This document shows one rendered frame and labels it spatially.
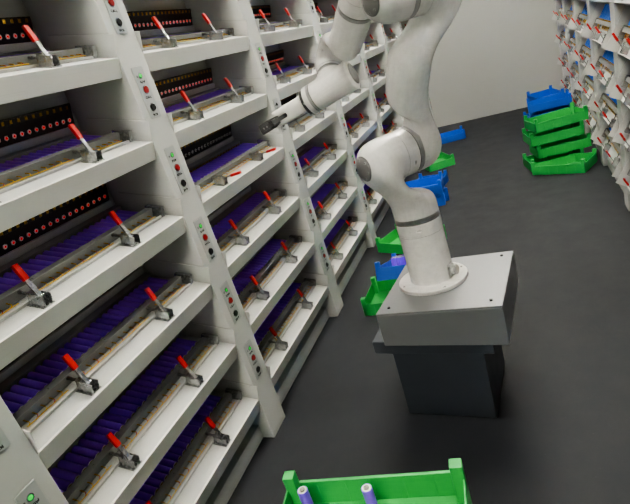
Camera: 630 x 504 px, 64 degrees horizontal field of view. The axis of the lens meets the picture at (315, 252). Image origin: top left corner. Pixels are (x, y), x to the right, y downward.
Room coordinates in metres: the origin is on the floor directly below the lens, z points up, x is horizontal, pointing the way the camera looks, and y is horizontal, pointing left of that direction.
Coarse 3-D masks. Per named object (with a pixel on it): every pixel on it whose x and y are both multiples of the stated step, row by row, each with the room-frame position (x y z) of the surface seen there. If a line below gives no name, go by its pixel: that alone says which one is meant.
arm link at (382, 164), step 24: (384, 144) 1.22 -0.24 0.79; (408, 144) 1.22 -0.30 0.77; (360, 168) 1.23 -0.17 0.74; (384, 168) 1.19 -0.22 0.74; (408, 168) 1.22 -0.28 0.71; (384, 192) 1.22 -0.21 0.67; (408, 192) 1.20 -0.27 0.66; (432, 192) 1.26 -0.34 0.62; (408, 216) 1.22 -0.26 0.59; (432, 216) 1.21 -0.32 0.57
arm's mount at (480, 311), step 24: (480, 264) 1.25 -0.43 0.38; (504, 264) 1.21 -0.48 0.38; (456, 288) 1.16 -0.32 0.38; (480, 288) 1.12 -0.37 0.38; (504, 288) 1.08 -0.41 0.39; (384, 312) 1.16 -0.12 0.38; (408, 312) 1.12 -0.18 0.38; (432, 312) 1.09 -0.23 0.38; (456, 312) 1.06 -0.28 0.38; (480, 312) 1.03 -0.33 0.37; (504, 312) 1.01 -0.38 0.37; (384, 336) 1.16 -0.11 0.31; (408, 336) 1.13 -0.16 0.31; (432, 336) 1.09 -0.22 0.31; (456, 336) 1.06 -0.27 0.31; (480, 336) 1.03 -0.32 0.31; (504, 336) 1.01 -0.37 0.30
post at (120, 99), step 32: (32, 0) 1.37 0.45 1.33; (64, 0) 1.33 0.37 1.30; (96, 0) 1.30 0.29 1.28; (64, 32) 1.35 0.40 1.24; (96, 32) 1.31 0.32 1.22; (128, 32) 1.36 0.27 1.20; (128, 64) 1.32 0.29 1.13; (96, 96) 1.34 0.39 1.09; (128, 96) 1.30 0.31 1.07; (160, 128) 1.34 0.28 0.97; (160, 160) 1.29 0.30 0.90; (128, 192) 1.35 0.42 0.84; (160, 192) 1.31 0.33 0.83; (192, 192) 1.36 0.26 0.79; (192, 224) 1.31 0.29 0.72; (160, 256) 1.35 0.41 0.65; (192, 256) 1.30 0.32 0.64; (192, 320) 1.34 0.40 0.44; (224, 320) 1.30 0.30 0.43; (256, 352) 1.36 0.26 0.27; (256, 384) 1.31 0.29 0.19; (256, 416) 1.31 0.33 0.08
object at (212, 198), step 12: (240, 132) 1.99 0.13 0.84; (252, 132) 1.97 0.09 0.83; (216, 144) 1.86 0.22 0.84; (276, 144) 1.93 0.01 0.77; (264, 156) 1.81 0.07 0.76; (276, 156) 1.86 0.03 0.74; (240, 168) 1.68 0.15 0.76; (252, 168) 1.67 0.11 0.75; (264, 168) 1.76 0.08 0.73; (228, 180) 1.57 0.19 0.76; (240, 180) 1.59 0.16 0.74; (252, 180) 1.67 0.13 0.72; (204, 192) 1.47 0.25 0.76; (216, 192) 1.46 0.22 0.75; (228, 192) 1.52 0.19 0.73; (204, 204) 1.39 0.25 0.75; (216, 204) 1.45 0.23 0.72
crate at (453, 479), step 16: (288, 480) 0.68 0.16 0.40; (304, 480) 0.69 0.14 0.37; (320, 480) 0.68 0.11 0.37; (336, 480) 0.67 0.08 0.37; (352, 480) 0.66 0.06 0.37; (368, 480) 0.65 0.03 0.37; (384, 480) 0.65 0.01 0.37; (400, 480) 0.64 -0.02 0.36; (416, 480) 0.63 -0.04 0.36; (432, 480) 0.62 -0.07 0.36; (448, 480) 0.61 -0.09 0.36; (464, 480) 0.59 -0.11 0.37; (288, 496) 0.67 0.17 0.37; (320, 496) 0.68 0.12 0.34; (336, 496) 0.67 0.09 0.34; (352, 496) 0.66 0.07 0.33; (384, 496) 0.65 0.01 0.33; (400, 496) 0.64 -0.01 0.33; (416, 496) 0.63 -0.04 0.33; (432, 496) 0.62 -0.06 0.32; (448, 496) 0.62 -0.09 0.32; (464, 496) 0.56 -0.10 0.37
